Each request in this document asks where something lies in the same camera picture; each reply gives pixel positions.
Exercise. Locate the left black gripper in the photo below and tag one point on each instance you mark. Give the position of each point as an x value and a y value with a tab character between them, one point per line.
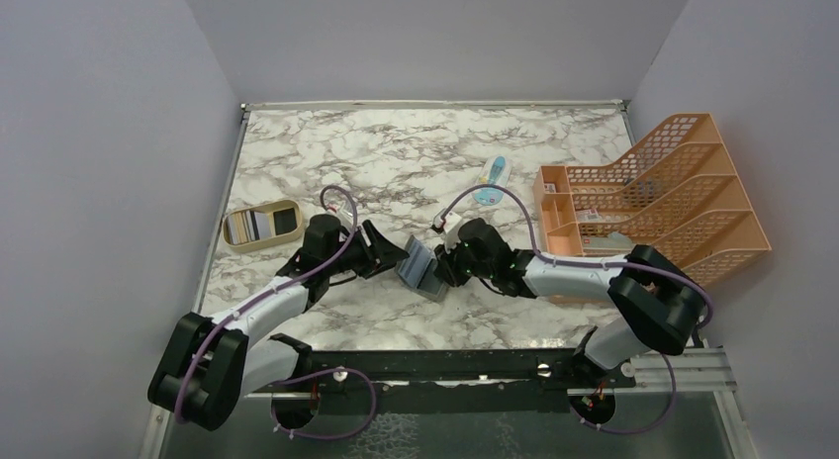
378	256

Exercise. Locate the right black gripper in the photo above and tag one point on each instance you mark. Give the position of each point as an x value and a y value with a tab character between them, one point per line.
444	265

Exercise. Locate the taupe leather card holder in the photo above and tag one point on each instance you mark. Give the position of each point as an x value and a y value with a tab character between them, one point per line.
416	272

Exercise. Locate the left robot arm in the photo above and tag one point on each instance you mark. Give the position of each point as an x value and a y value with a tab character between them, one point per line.
209	363

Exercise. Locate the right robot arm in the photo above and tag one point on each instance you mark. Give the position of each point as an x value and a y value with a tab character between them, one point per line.
659	305

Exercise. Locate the black card in tray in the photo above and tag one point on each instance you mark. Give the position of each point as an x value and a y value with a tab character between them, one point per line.
284	221

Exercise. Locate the stack of cards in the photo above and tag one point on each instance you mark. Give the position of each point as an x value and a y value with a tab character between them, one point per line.
248	226

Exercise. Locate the beige card tray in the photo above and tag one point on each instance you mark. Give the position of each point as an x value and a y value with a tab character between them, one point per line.
270	208

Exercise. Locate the red white small box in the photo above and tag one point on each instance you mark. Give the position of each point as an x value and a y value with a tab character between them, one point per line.
588	216

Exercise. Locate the orange plastic file organizer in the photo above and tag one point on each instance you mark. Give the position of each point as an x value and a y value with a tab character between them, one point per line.
677	190

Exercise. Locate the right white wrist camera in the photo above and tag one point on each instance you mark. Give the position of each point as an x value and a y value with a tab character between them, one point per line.
450	225

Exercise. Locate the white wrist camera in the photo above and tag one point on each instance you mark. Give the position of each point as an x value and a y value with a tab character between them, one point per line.
450	225
344	214

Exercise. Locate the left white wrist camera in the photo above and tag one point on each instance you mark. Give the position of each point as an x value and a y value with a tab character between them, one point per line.
344	214

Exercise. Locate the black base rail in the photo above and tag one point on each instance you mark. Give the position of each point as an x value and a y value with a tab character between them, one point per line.
433	381

